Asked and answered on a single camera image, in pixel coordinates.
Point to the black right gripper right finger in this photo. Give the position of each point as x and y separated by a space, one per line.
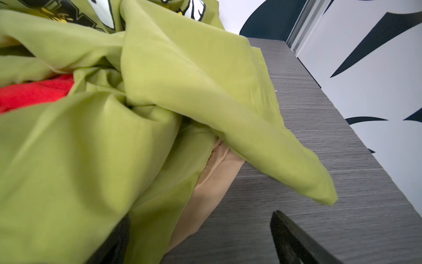
294 246

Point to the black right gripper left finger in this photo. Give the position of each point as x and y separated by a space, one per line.
113 250

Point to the red cloth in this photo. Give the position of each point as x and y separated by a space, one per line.
18 96

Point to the beige cloth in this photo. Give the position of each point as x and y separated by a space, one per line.
213 183

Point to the green printed t-shirt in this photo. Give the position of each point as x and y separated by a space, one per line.
156 83

